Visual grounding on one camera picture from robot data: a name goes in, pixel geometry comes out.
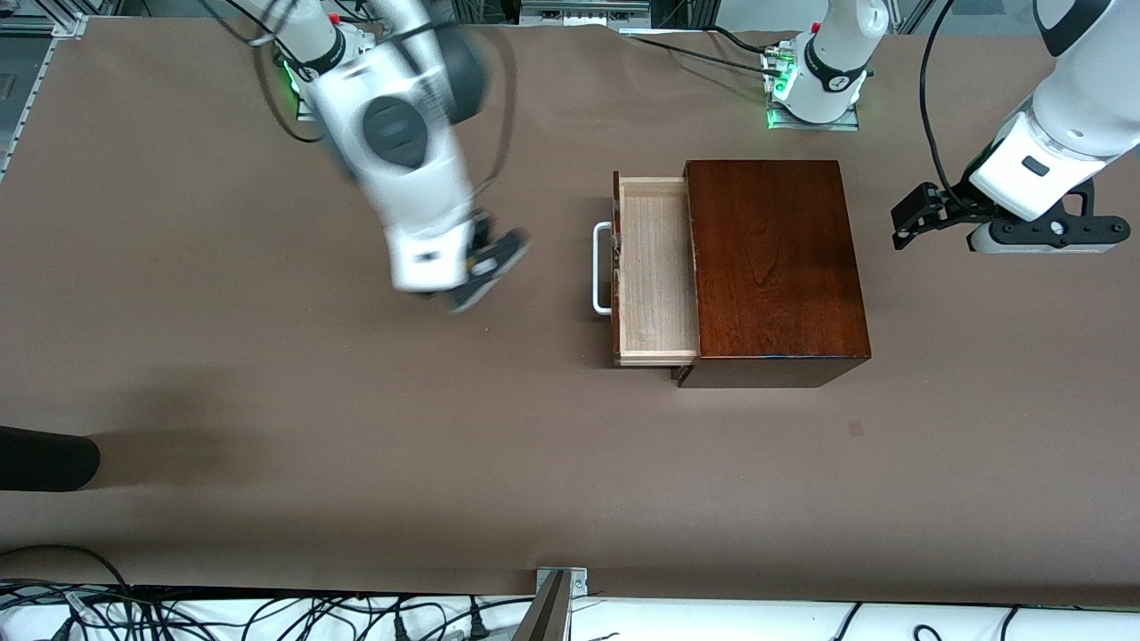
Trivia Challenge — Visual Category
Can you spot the wooden drawer with white handle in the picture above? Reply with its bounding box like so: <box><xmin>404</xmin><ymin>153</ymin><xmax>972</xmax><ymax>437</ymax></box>
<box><xmin>592</xmin><ymin>171</ymin><xmax>701</xmax><ymax>369</ymax></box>

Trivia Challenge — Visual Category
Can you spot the dark wooden cabinet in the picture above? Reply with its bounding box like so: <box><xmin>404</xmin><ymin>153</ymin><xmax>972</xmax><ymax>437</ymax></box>
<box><xmin>677</xmin><ymin>159</ymin><xmax>873</xmax><ymax>390</ymax></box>

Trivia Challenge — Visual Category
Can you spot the black ribbed cylinder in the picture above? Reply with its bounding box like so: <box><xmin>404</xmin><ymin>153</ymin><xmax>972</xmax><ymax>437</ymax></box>
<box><xmin>0</xmin><ymin>426</ymin><xmax>102</xmax><ymax>492</ymax></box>

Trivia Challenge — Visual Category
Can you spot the aluminium corner profile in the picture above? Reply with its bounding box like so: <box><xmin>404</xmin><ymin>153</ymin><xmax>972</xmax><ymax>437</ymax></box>
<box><xmin>0</xmin><ymin>12</ymin><xmax>90</xmax><ymax>183</ymax></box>

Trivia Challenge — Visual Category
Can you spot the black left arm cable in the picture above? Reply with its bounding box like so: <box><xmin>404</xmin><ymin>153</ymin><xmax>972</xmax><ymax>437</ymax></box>
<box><xmin>919</xmin><ymin>0</ymin><xmax>970</xmax><ymax>192</ymax></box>

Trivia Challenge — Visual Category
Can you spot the black cable to arm base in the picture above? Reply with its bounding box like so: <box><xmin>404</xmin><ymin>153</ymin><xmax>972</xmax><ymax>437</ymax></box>
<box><xmin>619</xmin><ymin>27</ymin><xmax>789</xmax><ymax>81</ymax></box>

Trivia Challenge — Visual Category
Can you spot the aluminium frame with sockets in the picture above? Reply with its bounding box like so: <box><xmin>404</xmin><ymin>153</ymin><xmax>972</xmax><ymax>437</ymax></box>
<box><xmin>450</xmin><ymin>0</ymin><xmax>718</xmax><ymax>29</ymax></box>

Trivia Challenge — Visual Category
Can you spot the small metal bracket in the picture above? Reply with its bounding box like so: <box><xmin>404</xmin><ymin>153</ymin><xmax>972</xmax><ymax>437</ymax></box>
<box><xmin>535</xmin><ymin>566</ymin><xmax>590</xmax><ymax>596</ymax></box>

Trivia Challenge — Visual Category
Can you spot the grey metal post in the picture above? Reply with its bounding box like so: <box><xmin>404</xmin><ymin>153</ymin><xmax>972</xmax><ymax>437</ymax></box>
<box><xmin>510</xmin><ymin>570</ymin><xmax>573</xmax><ymax>641</ymax></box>

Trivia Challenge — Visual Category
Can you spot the black looping cable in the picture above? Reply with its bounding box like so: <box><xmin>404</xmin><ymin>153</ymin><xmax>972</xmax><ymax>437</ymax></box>
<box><xmin>0</xmin><ymin>544</ymin><xmax>134</xmax><ymax>593</ymax></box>

